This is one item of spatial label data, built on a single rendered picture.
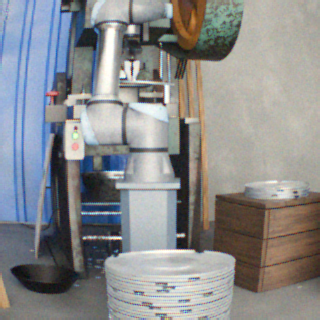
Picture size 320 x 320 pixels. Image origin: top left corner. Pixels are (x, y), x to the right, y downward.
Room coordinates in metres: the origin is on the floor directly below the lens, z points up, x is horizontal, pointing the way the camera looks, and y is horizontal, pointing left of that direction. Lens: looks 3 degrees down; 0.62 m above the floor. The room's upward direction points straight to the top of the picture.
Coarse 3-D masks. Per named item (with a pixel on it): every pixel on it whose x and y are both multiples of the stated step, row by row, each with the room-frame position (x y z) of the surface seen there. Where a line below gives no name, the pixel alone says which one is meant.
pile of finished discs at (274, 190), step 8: (248, 184) 2.39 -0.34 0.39; (256, 184) 2.40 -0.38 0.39; (264, 184) 2.39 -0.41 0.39; (272, 184) 2.32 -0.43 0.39; (280, 184) 2.30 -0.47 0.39; (288, 184) 2.29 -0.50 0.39; (296, 184) 2.34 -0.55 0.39; (304, 184) 2.32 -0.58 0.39; (248, 192) 2.28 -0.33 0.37; (256, 192) 2.22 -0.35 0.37; (264, 192) 2.26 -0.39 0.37; (272, 192) 2.18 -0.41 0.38; (280, 192) 2.23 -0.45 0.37; (288, 192) 2.17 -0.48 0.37; (296, 192) 2.20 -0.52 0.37; (304, 192) 2.21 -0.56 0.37
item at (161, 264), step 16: (112, 256) 1.38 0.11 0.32; (128, 256) 1.41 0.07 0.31; (144, 256) 1.42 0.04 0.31; (160, 256) 1.42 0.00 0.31; (176, 256) 1.41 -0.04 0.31; (192, 256) 1.41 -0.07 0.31; (208, 256) 1.40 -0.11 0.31; (224, 256) 1.39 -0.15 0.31; (128, 272) 1.24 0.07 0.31; (144, 272) 1.24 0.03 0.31; (160, 272) 1.24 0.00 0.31; (176, 272) 1.24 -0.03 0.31; (192, 272) 1.23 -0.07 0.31; (208, 272) 1.21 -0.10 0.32
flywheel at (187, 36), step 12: (180, 0) 3.04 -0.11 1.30; (192, 0) 2.80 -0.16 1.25; (204, 0) 2.68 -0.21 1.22; (180, 12) 3.05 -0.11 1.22; (192, 12) 2.87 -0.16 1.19; (204, 12) 2.69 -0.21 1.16; (180, 24) 3.02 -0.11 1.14; (192, 24) 2.87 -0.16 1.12; (180, 36) 2.95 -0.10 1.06; (192, 36) 2.88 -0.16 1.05
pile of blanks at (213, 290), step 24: (120, 288) 1.23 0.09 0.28; (144, 288) 1.19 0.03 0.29; (168, 288) 1.19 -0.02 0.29; (192, 288) 1.19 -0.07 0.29; (216, 288) 1.22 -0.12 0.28; (120, 312) 1.25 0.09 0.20; (144, 312) 1.20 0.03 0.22; (168, 312) 1.18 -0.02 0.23; (192, 312) 1.20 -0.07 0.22; (216, 312) 1.23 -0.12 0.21
